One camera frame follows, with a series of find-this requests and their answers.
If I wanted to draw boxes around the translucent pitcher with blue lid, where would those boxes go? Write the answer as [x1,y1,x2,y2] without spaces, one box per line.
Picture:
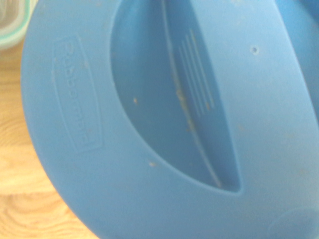
[19,0,319,239]

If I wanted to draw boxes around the glass food container teal lid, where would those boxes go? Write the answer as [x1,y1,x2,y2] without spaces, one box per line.
[0,0,38,51]

